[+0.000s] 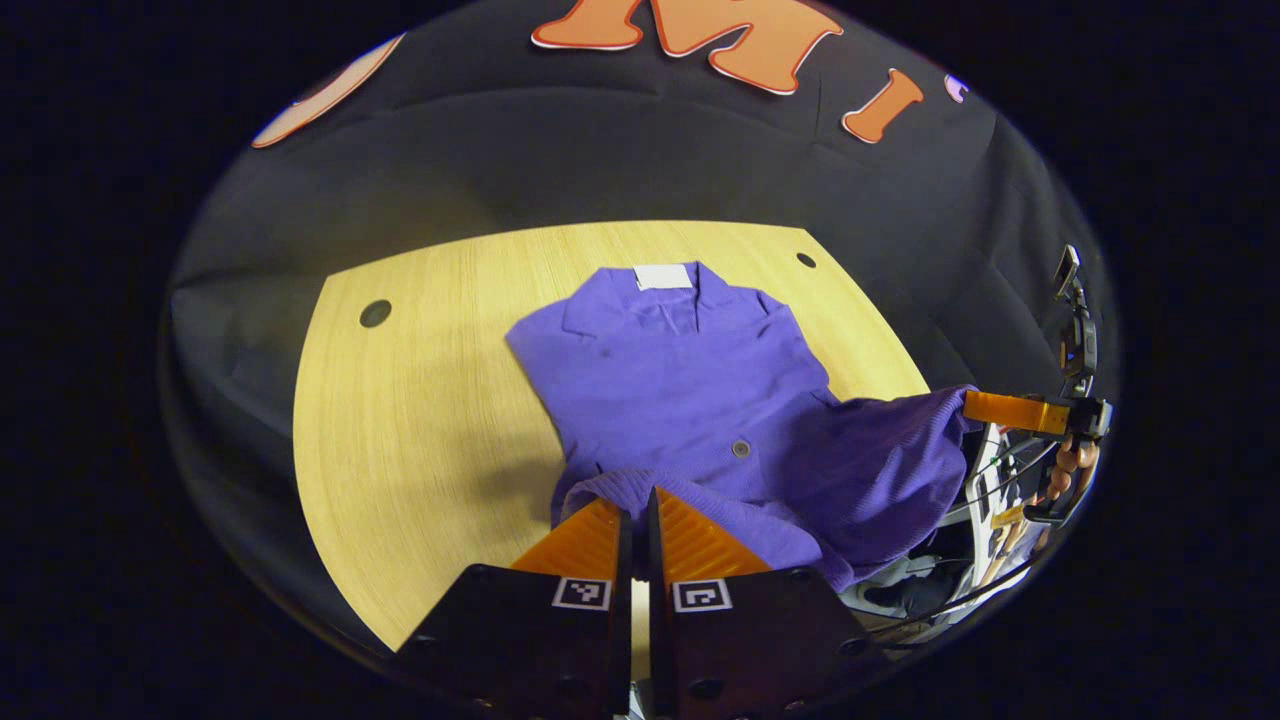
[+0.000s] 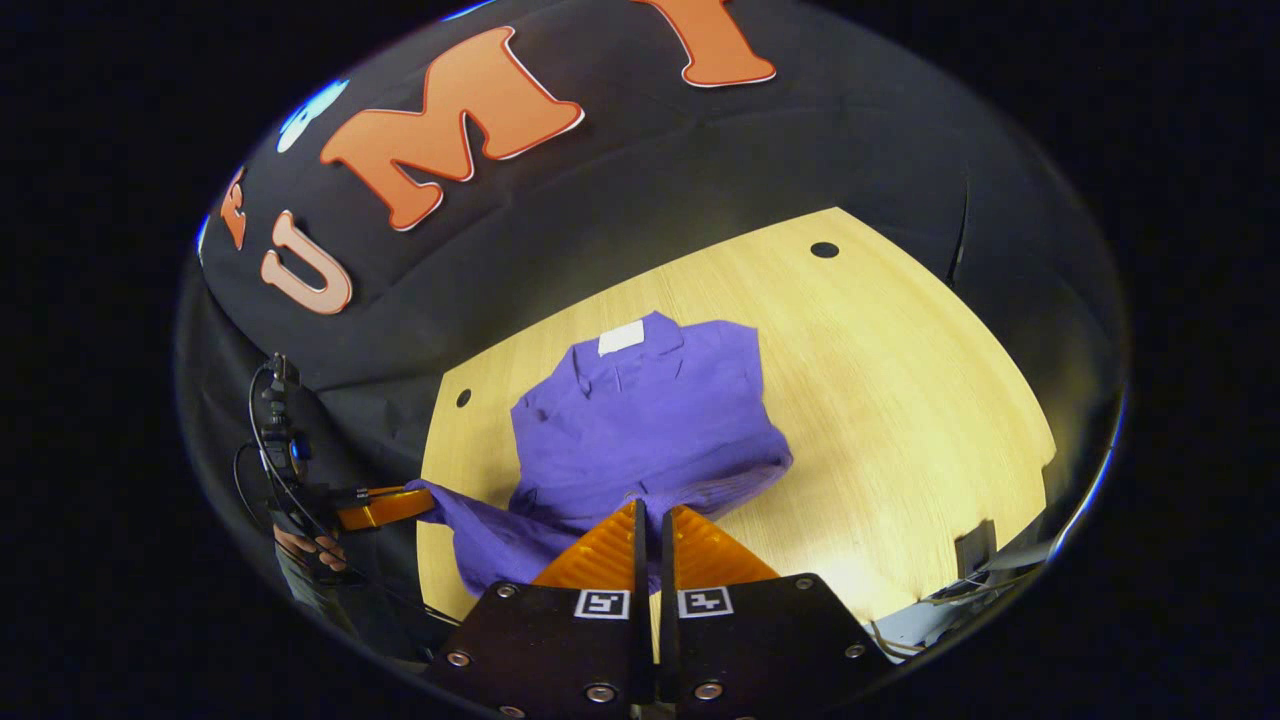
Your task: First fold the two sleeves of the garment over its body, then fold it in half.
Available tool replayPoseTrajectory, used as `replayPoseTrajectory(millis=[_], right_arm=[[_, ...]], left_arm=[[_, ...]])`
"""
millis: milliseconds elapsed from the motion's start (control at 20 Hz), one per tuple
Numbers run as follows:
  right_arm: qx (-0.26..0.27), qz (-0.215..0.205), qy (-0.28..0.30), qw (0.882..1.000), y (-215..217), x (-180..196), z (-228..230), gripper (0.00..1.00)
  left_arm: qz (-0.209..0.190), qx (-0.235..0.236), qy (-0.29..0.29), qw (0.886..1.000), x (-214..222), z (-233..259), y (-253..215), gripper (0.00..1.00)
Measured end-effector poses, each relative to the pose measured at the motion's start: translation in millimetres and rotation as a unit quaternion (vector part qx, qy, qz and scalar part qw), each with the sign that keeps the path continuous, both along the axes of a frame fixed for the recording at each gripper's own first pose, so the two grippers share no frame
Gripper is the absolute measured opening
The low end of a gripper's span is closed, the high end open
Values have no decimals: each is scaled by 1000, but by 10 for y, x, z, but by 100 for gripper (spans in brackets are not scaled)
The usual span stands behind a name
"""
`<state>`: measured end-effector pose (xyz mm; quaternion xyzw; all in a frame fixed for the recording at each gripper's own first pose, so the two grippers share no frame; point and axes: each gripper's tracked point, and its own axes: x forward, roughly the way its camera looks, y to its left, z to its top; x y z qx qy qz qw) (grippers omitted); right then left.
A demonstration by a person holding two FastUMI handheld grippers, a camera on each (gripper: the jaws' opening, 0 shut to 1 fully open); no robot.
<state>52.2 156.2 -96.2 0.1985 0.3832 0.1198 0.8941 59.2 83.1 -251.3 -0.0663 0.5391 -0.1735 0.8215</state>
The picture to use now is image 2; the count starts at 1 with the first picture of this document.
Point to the purple button shirt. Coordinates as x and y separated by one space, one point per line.
650 430

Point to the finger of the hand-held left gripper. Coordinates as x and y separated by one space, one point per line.
385 507

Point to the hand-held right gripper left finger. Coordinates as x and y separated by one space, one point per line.
640 640

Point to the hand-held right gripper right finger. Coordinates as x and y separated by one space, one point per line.
668 640

